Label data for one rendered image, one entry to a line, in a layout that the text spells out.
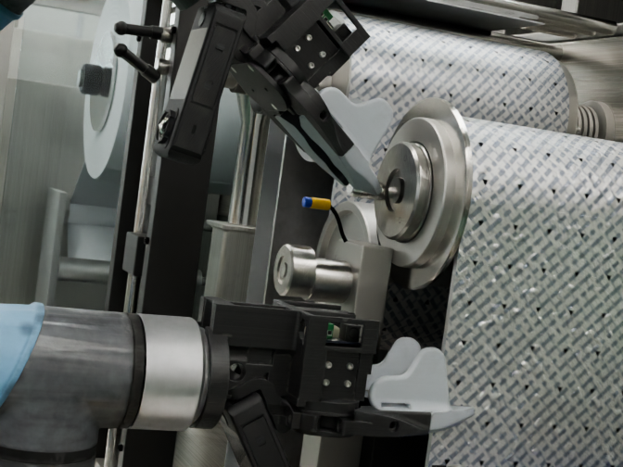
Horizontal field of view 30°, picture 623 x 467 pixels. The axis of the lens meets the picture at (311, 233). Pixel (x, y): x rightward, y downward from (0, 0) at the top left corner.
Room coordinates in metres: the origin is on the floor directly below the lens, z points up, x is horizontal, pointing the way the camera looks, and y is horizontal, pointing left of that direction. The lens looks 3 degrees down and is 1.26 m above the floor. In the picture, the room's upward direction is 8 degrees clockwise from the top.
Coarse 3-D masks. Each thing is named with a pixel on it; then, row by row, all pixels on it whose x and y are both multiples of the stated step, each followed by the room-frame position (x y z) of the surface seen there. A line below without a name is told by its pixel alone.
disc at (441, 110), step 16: (416, 112) 0.91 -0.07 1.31; (432, 112) 0.89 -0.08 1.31; (448, 112) 0.86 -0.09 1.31; (448, 128) 0.86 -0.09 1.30; (464, 128) 0.84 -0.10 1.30; (464, 144) 0.83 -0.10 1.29; (464, 160) 0.83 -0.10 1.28; (464, 176) 0.83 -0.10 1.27; (464, 192) 0.82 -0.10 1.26; (464, 208) 0.82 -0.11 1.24; (448, 224) 0.84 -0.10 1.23; (464, 224) 0.83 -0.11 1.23; (448, 240) 0.84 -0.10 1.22; (432, 256) 0.86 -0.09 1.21; (448, 256) 0.84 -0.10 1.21; (400, 272) 0.90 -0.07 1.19; (416, 272) 0.88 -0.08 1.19; (432, 272) 0.85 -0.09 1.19; (416, 288) 0.87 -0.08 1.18
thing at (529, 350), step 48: (480, 288) 0.84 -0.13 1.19; (528, 288) 0.86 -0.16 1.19; (576, 288) 0.87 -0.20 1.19; (480, 336) 0.84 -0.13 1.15; (528, 336) 0.86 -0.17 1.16; (576, 336) 0.88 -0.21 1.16; (480, 384) 0.85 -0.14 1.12; (528, 384) 0.86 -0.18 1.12; (576, 384) 0.88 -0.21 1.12; (480, 432) 0.85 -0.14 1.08; (528, 432) 0.86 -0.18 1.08; (576, 432) 0.88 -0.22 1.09
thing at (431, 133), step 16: (400, 128) 0.91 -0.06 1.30; (416, 128) 0.89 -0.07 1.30; (432, 128) 0.86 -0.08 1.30; (432, 144) 0.86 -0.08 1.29; (448, 144) 0.85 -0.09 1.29; (432, 160) 0.86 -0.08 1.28; (448, 160) 0.84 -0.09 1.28; (448, 176) 0.84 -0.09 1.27; (448, 192) 0.84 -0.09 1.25; (432, 208) 0.85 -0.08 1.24; (448, 208) 0.84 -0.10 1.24; (432, 224) 0.84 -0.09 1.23; (384, 240) 0.91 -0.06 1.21; (416, 240) 0.86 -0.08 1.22; (432, 240) 0.84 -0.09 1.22; (400, 256) 0.88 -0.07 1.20; (416, 256) 0.86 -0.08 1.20
